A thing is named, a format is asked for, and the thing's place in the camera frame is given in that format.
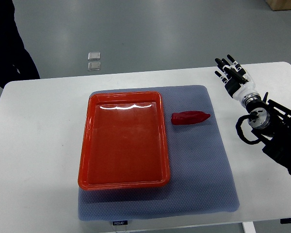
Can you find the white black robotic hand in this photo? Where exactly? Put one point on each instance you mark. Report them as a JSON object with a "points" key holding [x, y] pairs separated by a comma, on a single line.
{"points": [[237, 81]]}

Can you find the red pepper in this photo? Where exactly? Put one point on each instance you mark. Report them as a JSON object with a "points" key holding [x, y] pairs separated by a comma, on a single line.
{"points": [[189, 117]]}

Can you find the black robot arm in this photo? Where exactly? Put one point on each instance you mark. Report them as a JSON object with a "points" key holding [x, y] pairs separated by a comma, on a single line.
{"points": [[271, 125]]}

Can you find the red plastic tray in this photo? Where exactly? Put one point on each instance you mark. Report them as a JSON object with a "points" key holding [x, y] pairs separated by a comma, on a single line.
{"points": [[124, 143]]}

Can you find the cardboard box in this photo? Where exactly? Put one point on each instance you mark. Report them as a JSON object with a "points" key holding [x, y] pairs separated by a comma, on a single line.
{"points": [[279, 5]]}

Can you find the blue grey mesh mat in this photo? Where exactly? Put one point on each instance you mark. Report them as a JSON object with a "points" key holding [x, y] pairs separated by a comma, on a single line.
{"points": [[201, 179]]}

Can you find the white table leg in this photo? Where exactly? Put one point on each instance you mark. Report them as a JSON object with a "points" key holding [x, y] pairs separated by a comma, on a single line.
{"points": [[248, 227]]}

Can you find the dark right table label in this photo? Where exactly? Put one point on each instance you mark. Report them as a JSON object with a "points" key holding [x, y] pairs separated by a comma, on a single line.
{"points": [[285, 221]]}

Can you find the upper metal floor plate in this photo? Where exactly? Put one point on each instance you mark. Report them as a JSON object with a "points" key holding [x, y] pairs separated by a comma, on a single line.
{"points": [[93, 56]]}

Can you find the black table label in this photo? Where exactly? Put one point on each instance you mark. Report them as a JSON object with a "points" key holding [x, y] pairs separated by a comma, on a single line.
{"points": [[120, 223]]}

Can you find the person in dark clothing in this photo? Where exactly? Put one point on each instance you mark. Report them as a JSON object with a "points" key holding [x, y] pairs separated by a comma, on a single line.
{"points": [[16, 63]]}

